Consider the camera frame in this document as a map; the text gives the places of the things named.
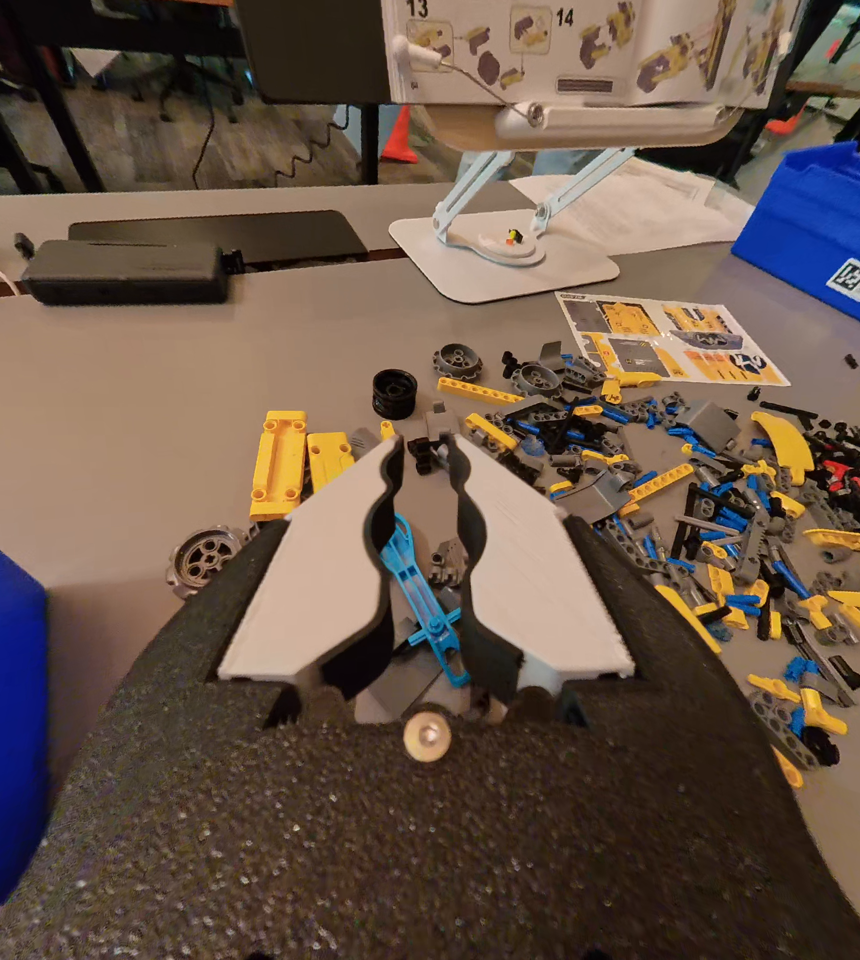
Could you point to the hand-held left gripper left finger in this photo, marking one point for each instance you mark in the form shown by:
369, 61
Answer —
302, 585

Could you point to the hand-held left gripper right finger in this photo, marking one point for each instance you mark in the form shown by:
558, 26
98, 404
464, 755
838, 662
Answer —
535, 585

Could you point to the grey toy wheel hub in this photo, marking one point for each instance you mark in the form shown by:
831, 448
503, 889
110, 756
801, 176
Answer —
538, 380
458, 364
204, 562

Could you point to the large yellow toy panel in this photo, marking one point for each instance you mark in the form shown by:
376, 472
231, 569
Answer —
277, 465

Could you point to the small yellow toy panel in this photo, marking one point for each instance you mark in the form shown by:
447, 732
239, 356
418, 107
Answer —
328, 457

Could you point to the pile of toy building pieces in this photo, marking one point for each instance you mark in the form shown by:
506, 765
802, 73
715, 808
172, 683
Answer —
659, 480

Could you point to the long yellow toy beam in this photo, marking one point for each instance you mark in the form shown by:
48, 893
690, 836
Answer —
790, 772
478, 390

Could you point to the black toy wheel rim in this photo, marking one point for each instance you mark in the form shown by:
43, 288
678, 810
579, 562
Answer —
394, 394

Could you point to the dark grey toy beam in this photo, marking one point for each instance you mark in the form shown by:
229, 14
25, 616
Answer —
779, 724

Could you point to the yellow sticker sheet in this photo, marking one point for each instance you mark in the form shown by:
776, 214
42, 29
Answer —
670, 337

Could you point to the curved yellow toy panel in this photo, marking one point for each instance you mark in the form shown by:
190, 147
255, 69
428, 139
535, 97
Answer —
786, 446

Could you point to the white book stand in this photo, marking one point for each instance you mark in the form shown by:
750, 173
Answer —
505, 277

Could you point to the black power adapter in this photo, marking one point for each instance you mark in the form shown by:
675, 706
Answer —
122, 274

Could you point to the black flat pad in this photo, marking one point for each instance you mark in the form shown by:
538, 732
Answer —
249, 229

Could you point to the white paper sheets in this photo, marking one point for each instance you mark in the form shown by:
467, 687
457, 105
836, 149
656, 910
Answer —
647, 202

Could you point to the orange cone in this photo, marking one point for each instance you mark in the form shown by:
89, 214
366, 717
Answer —
400, 142

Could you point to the blue bin with tag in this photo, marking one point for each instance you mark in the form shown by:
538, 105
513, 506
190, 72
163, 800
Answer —
812, 217

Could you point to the dark panel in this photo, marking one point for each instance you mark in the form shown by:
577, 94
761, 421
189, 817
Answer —
310, 52

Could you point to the instruction booklet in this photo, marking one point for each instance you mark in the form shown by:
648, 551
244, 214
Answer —
625, 45

